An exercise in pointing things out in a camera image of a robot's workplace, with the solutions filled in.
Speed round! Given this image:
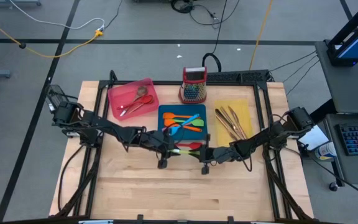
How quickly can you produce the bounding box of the black power cable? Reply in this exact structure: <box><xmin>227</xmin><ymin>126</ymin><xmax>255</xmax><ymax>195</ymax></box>
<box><xmin>201</xmin><ymin>0</ymin><xmax>229</xmax><ymax>74</ymax></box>

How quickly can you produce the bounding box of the green silicone spoon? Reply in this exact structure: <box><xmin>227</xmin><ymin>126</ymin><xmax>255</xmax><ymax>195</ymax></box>
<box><xmin>168</xmin><ymin>149</ymin><xmax>200</xmax><ymax>156</ymax></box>

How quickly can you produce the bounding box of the black cable bundle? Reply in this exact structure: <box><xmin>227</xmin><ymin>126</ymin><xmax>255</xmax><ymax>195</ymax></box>
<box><xmin>169</xmin><ymin>0</ymin><xmax>241</xmax><ymax>26</ymax></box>

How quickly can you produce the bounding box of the white cable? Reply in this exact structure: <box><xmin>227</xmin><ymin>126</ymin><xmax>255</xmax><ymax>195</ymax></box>
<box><xmin>9</xmin><ymin>0</ymin><xmax>106</xmax><ymax>31</ymax></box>

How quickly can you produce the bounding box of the blue silicone spatula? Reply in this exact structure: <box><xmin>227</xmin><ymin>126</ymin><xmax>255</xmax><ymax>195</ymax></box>
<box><xmin>168</xmin><ymin>113</ymin><xmax>200</xmax><ymax>137</ymax></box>

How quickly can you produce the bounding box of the yellow plastic bin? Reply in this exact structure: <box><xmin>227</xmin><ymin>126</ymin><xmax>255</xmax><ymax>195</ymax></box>
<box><xmin>213</xmin><ymin>98</ymin><xmax>254</xmax><ymax>147</ymax></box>

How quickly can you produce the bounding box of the dark wooden spoon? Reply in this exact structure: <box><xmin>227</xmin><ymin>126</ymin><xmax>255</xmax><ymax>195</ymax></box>
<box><xmin>119</xmin><ymin>85</ymin><xmax>149</xmax><ymax>118</ymax></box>

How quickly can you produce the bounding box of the grey desk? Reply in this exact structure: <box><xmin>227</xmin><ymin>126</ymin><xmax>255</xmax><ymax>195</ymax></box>
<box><xmin>324</xmin><ymin>113</ymin><xmax>358</xmax><ymax>187</ymax></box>
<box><xmin>314</xmin><ymin>40</ymin><xmax>358</xmax><ymax>115</ymax></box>

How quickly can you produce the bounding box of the blue plastic bin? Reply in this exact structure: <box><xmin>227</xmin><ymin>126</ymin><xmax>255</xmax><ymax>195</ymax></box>
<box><xmin>157</xmin><ymin>104</ymin><xmax>208</xmax><ymax>141</ymax></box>

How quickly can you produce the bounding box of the white canister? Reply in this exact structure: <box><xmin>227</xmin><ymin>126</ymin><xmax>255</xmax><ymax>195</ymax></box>
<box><xmin>314</xmin><ymin>141</ymin><xmax>338</xmax><ymax>162</ymax></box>

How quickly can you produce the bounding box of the yellow power cable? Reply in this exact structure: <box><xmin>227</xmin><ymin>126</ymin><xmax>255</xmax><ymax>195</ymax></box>
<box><xmin>249</xmin><ymin>0</ymin><xmax>275</xmax><ymax>71</ymax></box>

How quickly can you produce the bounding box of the black aluminium table frame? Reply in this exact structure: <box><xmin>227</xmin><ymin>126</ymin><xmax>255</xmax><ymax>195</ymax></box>
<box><xmin>48</xmin><ymin>69</ymin><xmax>316</xmax><ymax>224</ymax></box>

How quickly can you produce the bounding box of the red silicone spoon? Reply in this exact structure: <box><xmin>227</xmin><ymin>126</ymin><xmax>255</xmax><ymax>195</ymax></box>
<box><xmin>116</xmin><ymin>95</ymin><xmax>154</xmax><ymax>111</ymax></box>

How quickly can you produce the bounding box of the green silicone spatula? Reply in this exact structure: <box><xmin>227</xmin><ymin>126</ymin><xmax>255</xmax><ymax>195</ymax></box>
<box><xmin>171</xmin><ymin>118</ymin><xmax>204</xmax><ymax>128</ymax></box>

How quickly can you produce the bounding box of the red-trimmed steel box grater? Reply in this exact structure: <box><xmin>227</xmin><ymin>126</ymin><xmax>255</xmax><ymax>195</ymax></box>
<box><xmin>178</xmin><ymin>66</ymin><xmax>208</xmax><ymax>105</ymax></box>

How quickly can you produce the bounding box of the pink plastic bin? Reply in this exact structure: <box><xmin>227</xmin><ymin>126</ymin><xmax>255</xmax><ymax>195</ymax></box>
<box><xmin>107</xmin><ymin>77</ymin><xmax>160</xmax><ymax>121</ymax></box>

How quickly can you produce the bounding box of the white paper pad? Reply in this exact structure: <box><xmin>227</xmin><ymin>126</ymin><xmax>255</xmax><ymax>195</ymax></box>
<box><xmin>298</xmin><ymin>124</ymin><xmax>331</xmax><ymax>152</ymax></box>

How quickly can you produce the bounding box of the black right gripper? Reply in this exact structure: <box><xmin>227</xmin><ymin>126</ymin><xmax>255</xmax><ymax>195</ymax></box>
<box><xmin>188</xmin><ymin>133</ymin><xmax>244</xmax><ymax>175</ymax></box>

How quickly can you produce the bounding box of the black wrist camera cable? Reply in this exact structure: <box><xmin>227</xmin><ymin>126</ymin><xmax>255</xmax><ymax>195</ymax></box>
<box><xmin>237</xmin><ymin>154</ymin><xmax>254</xmax><ymax>173</ymax></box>
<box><xmin>165</xmin><ymin>123</ymin><xmax>186</xmax><ymax>146</ymax></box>

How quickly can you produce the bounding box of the orange silicone spatula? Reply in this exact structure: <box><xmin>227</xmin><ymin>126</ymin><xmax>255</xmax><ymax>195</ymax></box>
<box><xmin>163</xmin><ymin>118</ymin><xmax>203</xmax><ymax>133</ymax></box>
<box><xmin>162</xmin><ymin>112</ymin><xmax>200</xmax><ymax>121</ymax></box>

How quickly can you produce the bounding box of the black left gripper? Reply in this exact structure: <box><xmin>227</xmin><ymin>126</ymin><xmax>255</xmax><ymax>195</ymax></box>
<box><xmin>147</xmin><ymin>129</ymin><xmax>181</xmax><ymax>170</ymax></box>

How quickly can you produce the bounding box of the yellow extension cable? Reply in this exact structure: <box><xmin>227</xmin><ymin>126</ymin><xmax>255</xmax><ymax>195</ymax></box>
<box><xmin>0</xmin><ymin>9</ymin><xmax>104</xmax><ymax>59</ymax></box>

